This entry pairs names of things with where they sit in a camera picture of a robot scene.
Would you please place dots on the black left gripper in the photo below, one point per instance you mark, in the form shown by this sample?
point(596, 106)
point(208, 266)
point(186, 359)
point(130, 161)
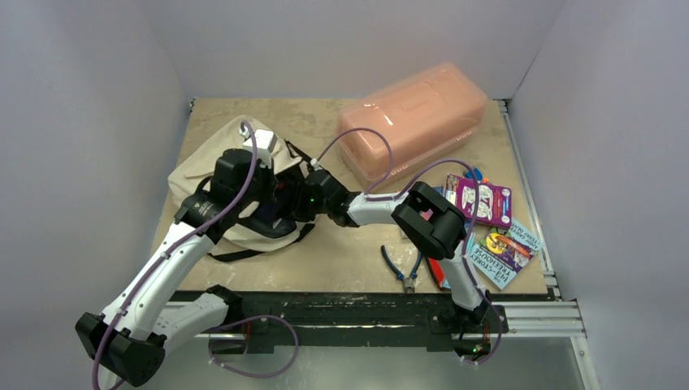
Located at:
point(269, 175)

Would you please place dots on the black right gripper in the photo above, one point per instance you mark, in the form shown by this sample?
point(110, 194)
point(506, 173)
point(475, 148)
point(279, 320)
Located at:
point(301, 198)

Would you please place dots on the beige canvas backpack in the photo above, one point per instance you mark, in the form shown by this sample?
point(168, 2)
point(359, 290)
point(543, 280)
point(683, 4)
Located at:
point(233, 236)

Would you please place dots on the dark blue shiny book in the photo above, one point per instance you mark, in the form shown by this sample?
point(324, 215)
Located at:
point(273, 218)

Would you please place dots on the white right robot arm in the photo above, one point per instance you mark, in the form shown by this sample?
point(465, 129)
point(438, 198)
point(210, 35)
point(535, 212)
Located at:
point(434, 225)

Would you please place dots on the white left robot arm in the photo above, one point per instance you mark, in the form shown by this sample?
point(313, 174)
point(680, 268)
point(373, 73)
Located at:
point(131, 336)

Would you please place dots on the translucent pink plastic box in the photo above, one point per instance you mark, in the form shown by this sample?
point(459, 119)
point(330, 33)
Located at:
point(405, 126)

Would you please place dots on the orange blue small item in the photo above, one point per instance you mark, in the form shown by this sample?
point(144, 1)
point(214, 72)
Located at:
point(475, 173)

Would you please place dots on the purple comic book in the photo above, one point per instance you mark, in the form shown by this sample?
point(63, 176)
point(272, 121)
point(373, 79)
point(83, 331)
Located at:
point(494, 202)

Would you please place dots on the light blue treehouse book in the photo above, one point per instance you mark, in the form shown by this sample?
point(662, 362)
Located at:
point(500, 255)

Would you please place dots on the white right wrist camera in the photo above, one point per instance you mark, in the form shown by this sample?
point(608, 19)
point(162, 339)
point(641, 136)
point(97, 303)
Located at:
point(314, 165)

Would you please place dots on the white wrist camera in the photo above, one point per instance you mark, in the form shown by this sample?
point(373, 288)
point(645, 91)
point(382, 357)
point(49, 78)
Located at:
point(314, 165)
point(263, 142)

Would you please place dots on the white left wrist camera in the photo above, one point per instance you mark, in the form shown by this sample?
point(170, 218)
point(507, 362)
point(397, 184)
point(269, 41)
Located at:
point(263, 142)

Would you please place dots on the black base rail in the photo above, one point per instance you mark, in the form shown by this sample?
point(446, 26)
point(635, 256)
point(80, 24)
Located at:
point(378, 319)

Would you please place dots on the red handled cutter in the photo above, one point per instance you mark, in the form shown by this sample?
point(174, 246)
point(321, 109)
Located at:
point(437, 274)

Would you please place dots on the aluminium frame rail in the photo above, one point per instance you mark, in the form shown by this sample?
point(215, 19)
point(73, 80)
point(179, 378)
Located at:
point(561, 318)

